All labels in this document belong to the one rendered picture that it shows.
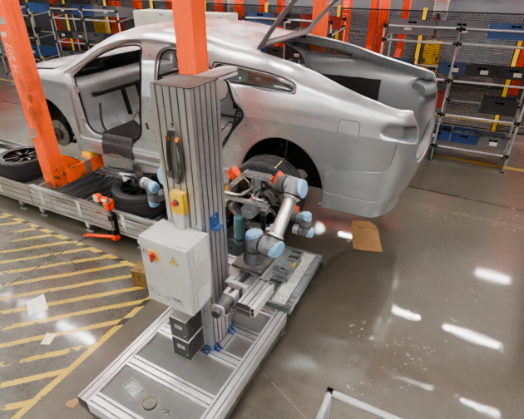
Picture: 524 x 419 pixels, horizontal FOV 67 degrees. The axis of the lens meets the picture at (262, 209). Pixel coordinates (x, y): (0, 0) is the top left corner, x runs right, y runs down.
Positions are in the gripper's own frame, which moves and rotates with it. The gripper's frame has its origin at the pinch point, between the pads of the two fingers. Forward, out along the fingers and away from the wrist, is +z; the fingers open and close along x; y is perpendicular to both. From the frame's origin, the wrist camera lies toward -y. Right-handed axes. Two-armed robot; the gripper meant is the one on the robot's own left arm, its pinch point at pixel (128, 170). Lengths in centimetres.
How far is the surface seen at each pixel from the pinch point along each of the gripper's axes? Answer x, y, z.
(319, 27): 301, -112, 58
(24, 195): -2, 102, 237
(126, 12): 337, -108, 568
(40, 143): -1, 21, 166
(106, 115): 86, 5, 193
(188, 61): 40, -79, -18
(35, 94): 0, -28, 163
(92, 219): 29, 100, 130
